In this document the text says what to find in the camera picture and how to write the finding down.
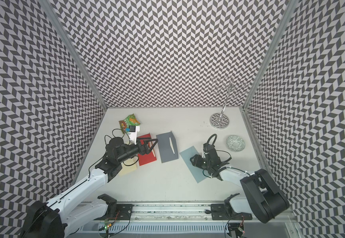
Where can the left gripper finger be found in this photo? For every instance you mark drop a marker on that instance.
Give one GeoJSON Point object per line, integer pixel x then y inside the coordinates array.
{"type": "Point", "coordinates": [150, 147]}
{"type": "Point", "coordinates": [147, 140]}

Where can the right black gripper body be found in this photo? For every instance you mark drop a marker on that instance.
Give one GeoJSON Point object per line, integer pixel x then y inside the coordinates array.
{"type": "Point", "coordinates": [202, 163]}

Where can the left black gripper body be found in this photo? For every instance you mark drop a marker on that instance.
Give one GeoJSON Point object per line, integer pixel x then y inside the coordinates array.
{"type": "Point", "coordinates": [141, 150]}

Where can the red envelope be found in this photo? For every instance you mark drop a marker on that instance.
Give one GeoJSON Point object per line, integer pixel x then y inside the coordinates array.
{"type": "Point", "coordinates": [147, 158]}

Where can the dark grey envelope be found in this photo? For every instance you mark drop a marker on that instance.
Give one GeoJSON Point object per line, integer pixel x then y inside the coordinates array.
{"type": "Point", "coordinates": [167, 147]}

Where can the cream yellow envelope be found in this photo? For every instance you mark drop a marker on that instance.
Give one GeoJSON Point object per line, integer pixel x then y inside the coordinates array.
{"type": "Point", "coordinates": [129, 166]}

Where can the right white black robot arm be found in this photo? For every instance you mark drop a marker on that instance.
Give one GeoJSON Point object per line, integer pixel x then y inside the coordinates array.
{"type": "Point", "coordinates": [263, 197]}

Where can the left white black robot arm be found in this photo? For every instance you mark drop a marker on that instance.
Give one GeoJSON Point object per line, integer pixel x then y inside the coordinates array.
{"type": "Point", "coordinates": [60, 216]}

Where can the green snack bag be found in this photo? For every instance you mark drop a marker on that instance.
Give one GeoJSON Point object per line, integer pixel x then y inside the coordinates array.
{"type": "Point", "coordinates": [130, 120]}

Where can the green patterned ceramic dish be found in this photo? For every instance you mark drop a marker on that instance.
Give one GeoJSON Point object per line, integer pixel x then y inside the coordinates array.
{"type": "Point", "coordinates": [235, 143]}

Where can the chrome jewellery stand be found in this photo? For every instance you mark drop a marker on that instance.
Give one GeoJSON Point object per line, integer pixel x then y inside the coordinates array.
{"type": "Point", "coordinates": [231, 88]}

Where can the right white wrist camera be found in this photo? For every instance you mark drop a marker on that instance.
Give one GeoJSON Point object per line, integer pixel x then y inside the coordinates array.
{"type": "Point", "coordinates": [206, 149]}

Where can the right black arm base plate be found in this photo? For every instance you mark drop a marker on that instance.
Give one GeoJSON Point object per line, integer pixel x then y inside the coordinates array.
{"type": "Point", "coordinates": [224, 211]}

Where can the aluminium front rail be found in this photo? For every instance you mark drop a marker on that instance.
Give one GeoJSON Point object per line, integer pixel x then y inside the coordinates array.
{"type": "Point", "coordinates": [174, 211]}

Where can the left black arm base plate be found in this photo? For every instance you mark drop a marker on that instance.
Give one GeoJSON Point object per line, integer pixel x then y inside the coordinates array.
{"type": "Point", "coordinates": [114, 210]}

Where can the right circuit board with wires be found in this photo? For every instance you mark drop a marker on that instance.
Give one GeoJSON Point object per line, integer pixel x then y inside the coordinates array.
{"type": "Point", "coordinates": [234, 230]}

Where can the circuit board with wires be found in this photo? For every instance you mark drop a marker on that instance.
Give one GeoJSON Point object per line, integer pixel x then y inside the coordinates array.
{"type": "Point", "coordinates": [234, 230]}
{"type": "Point", "coordinates": [109, 229]}

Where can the left circuit board with wires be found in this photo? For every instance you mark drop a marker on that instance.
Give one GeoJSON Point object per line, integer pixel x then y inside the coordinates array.
{"type": "Point", "coordinates": [109, 229]}

